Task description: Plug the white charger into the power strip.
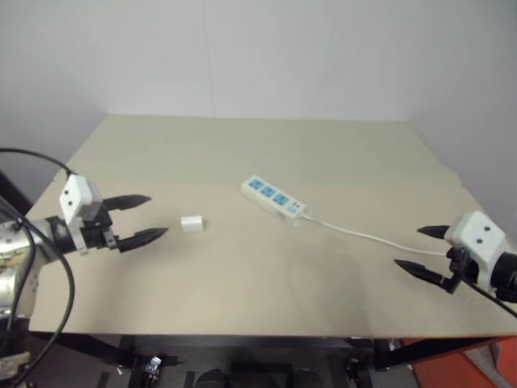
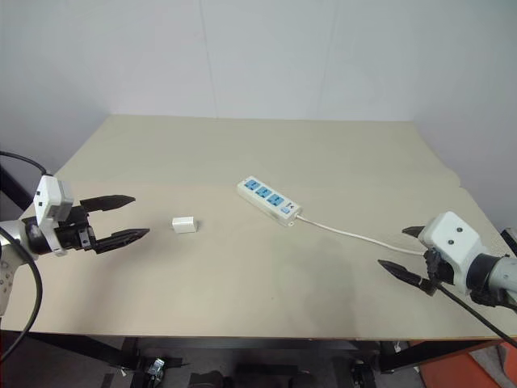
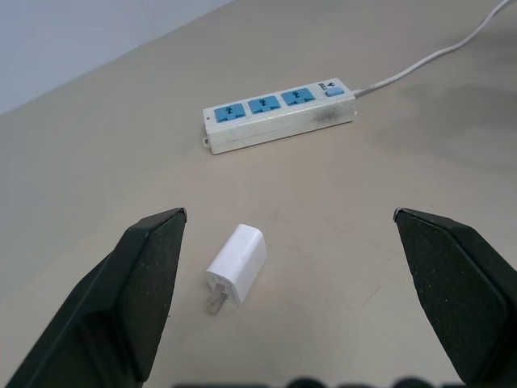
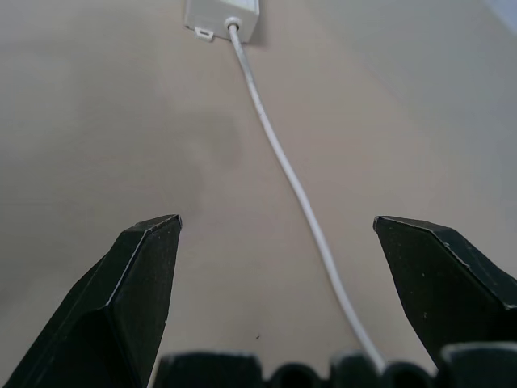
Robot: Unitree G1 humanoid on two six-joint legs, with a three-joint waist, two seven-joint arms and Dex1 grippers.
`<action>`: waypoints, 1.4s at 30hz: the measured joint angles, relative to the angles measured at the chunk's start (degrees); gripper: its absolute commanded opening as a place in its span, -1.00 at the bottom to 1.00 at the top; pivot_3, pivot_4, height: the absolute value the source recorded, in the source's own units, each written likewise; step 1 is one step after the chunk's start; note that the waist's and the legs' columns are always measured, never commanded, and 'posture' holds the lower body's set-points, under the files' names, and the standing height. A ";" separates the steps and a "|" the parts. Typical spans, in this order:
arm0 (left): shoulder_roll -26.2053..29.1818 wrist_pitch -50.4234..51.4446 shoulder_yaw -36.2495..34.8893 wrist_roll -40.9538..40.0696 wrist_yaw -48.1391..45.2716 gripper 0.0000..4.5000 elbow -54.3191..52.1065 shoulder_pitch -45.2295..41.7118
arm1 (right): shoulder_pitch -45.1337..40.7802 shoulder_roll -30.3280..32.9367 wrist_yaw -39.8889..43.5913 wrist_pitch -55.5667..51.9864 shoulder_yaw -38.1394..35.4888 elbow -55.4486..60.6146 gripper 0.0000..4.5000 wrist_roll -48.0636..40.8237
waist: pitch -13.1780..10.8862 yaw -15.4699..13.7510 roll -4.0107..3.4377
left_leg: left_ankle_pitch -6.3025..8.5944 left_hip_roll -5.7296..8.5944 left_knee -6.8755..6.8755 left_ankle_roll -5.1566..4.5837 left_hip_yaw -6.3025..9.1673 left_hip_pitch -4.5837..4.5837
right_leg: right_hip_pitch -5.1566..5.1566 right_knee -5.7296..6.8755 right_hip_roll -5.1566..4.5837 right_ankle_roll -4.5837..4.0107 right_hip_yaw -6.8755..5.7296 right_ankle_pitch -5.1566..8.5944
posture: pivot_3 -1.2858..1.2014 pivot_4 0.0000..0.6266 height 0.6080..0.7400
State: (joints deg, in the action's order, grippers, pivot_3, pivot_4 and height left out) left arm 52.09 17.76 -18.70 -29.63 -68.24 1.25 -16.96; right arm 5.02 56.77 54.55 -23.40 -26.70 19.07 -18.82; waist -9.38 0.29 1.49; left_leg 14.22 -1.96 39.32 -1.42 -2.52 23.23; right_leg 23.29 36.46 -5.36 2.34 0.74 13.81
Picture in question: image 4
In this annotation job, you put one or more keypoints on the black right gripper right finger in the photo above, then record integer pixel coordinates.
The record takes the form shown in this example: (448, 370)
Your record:
(440, 283)

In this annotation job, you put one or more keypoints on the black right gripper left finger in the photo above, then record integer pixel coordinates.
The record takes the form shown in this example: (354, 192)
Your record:
(121, 299)

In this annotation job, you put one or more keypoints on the white power strip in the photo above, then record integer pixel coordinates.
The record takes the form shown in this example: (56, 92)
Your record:
(220, 18)

